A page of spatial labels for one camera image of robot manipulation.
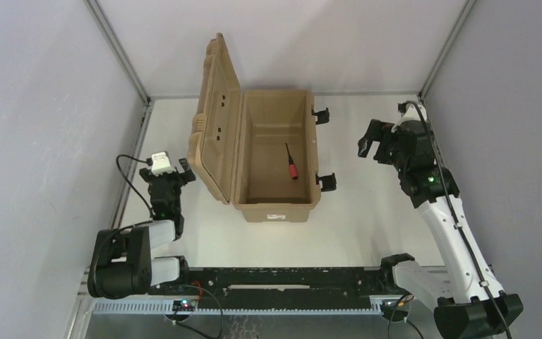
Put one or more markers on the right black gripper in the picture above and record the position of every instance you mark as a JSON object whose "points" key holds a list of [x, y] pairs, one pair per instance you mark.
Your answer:
{"points": [[382, 143]]}

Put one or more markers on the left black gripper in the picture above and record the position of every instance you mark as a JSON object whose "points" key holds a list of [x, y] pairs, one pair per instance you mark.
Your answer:
{"points": [[165, 177]]}

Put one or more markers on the red handled screwdriver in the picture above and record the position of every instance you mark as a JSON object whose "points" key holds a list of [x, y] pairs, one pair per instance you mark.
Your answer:
{"points": [[292, 166]]}

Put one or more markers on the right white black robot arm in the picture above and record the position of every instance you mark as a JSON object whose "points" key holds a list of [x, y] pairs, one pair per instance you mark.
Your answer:
{"points": [[474, 304]]}

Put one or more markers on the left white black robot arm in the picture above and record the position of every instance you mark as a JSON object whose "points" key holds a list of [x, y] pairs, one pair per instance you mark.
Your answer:
{"points": [[123, 263]]}

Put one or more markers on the tan plastic bin with lid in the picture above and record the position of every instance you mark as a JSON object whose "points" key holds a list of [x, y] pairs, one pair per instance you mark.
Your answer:
{"points": [[237, 144]]}

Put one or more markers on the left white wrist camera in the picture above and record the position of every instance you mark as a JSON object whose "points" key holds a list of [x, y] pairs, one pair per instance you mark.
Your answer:
{"points": [[161, 163]]}

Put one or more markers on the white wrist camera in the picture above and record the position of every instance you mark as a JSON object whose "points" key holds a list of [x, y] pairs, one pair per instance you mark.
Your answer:
{"points": [[410, 111], [161, 163]]}

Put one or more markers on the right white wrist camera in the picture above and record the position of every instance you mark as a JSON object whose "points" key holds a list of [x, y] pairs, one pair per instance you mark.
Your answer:
{"points": [[410, 111]]}

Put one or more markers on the black mounting rail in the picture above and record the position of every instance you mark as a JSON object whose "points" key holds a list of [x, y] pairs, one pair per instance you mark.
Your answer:
{"points": [[280, 287]]}

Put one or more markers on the grey cable duct strip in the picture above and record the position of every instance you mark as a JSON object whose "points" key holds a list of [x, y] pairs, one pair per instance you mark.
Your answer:
{"points": [[370, 306]]}

